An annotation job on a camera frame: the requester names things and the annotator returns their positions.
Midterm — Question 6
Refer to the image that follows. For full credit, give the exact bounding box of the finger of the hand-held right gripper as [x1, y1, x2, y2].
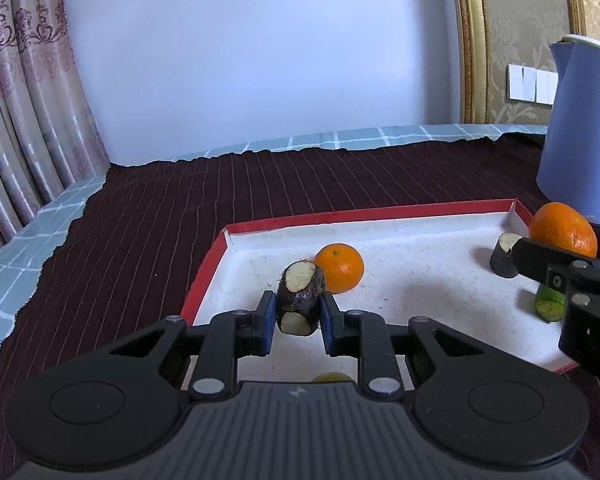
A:
[512, 237, 600, 301]

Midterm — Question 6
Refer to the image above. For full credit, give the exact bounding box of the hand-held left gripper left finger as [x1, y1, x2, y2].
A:
[107, 290, 277, 402]

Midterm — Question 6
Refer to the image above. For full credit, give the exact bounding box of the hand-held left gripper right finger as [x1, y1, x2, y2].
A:
[317, 292, 486, 402]

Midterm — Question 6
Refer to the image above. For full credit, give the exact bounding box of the large mandarin orange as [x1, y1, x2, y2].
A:
[528, 202, 599, 259]

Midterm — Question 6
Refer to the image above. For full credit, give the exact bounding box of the thick sugar cane cylinder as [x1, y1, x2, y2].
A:
[489, 232, 525, 279]

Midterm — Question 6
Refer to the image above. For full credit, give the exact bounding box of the green cucumber piece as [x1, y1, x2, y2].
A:
[533, 282, 567, 322]

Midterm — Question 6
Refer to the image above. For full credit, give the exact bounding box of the small mandarin orange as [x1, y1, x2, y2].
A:
[314, 243, 365, 294]

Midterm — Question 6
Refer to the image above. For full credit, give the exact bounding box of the red cardboard box tray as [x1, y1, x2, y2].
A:
[179, 198, 583, 396]

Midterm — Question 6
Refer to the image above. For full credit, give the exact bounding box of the blue electric kettle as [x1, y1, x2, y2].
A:
[536, 34, 600, 225]

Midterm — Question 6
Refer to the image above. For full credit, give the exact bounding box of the dark striped tablecloth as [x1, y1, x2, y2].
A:
[0, 132, 600, 480]

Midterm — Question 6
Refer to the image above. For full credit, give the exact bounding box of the light blue checked cloth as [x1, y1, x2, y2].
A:
[0, 122, 551, 396]

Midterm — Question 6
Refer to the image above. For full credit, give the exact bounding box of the pink patterned curtain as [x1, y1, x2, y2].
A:
[0, 0, 112, 251]

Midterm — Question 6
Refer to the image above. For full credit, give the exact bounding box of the white wall switch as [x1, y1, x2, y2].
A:
[506, 63, 561, 106]

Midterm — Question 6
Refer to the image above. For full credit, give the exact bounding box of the gold wall moulding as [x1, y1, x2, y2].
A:
[559, 0, 588, 41]
[449, 0, 493, 124]

